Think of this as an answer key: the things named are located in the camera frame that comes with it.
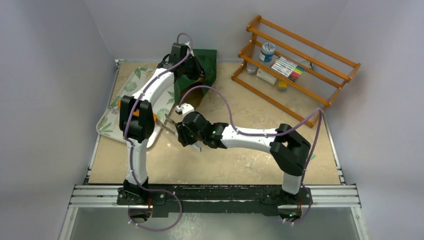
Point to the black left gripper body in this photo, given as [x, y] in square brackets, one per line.
[190, 67]

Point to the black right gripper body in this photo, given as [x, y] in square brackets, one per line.
[182, 133]

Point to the green paper bag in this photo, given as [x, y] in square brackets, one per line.
[207, 59]

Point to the orange fake baguette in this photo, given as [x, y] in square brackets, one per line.
[137, 112]

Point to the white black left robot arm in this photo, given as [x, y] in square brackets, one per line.
[135, 189]

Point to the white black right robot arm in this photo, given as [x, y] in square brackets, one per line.
[289, 149]

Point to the small clear glass jar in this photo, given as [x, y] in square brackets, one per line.
[251, 68]

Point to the small white box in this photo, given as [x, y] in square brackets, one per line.
[262, 74]

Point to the white jar with blue lid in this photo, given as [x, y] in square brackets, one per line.
[267, 52]

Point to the white tropical print tray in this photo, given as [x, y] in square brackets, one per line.
[151, 91]

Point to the yellow grey sponge block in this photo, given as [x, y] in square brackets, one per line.
[282, 86]

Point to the pack of coloured markers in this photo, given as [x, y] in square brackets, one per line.
[287, 68]

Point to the orange wooden shelf rack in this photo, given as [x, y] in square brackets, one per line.
[326, 72]

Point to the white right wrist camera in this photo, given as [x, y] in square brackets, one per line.
[184, 109]

